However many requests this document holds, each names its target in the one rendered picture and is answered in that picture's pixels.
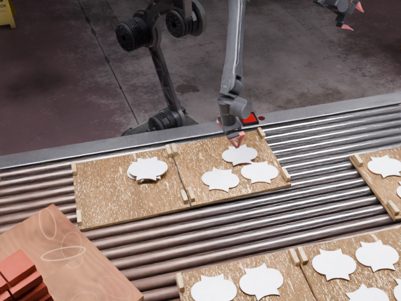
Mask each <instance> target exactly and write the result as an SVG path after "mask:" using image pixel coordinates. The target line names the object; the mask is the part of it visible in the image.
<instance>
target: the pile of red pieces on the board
mask: <svg viewBox="0 0 401 301"><path fill-rule="evenodd" d="M0 301H54V299H53V298H52V295H50V293H49V292H48V288H47V286H46V284H45V283H44V282H43V278H42V275H41V274H40V273H39V271H38V270H37V269H36V266H35V264H34V263H33V262H32V261H31V260H30V259H29V258H28V256H27V255H26V254H25V253H24V251H23V250H22V249H19V250H17V251H16V252H15V253H13V254H12V255H10V256H8V257H7V258H5V259H4V260H2V261H0Z"/></svg>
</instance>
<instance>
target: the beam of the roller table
mask: <svg viewBox="0 0 401 301"><path fill-rule="evenodd" d="M399 104H401V92H396V93H389V94H382V95H377V96H370V97H364V98H359V99H352V100H345V101H340V102H333V103H326V104H322V105H315V106H307V107H301V108H296V109H289V110H282V111H277V112H270V113H263V114H259V115H256V117H257V119H258V117H259V116H263V117H265V120H263V121H261V120H259V119H258V120H259V124H256V125H249V126H245V127H243V125H242V123H241V122H240V120H239V118H237V120H238V121H239V122H240V124H241V126H242V129H240V130H237V129H236V130H233V131H232V133H234V132H238V131H245V130H252V129H256V128H258V127H260V128H263V127H270V126H274V125H281V124H288V123H292V122H299V121H306V120H310V119H317V118H324V117H328V116H335V115H342V114H346V113H353V112H360V111H364V110H371V109H378V108H384V107H389V106H395V105H399ZM220 134H224V132H223V129H222V128H221V127H220V126H219V125H218V123H217V122H216V121H214V122H207V123H203V124H196V125H189V126H184V127H177V128H170V129H166V130H159V131H151V132H147V133H140V134H133V135H129V136H122V137H114V138H110V139H103V140H96V141H91V142H84V143H77V144H73V145H66V146H59V147H54V148H47V149H40V150H33V151H28V152H21V153H14V154H10V155H3V156H0V171H5V170H12V169H16V168H23V167H30V166H34V165H41V164H47V163H52V162H59V161H65V160H70V159H76V158H83V157H88V156H94V155H101V154H105V153H112V152H119V151H126V150H130V149H137V148H144V147H148V146H155V145H162V144H166V143H173V142H180V141H184V140H191V139H198V138H203V137H209V136H216V135H220Z"/></svg>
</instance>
